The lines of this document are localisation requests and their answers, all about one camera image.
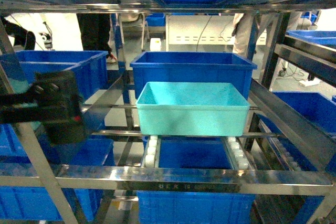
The blue bin left middle shelf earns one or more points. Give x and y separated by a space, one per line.
90 68

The blue bin behind teal bin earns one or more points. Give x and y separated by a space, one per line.
172 66

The blue bin lower left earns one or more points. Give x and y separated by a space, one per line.
34 203

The teal plastic bin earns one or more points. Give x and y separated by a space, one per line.
191 109

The blue bin lower centre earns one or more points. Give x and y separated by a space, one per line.
179 207

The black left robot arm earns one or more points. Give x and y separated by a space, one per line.
54 101

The blue bin shelf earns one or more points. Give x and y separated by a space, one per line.
317 109
90 68

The blue bin right middle shelf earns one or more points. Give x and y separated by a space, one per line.
317 109

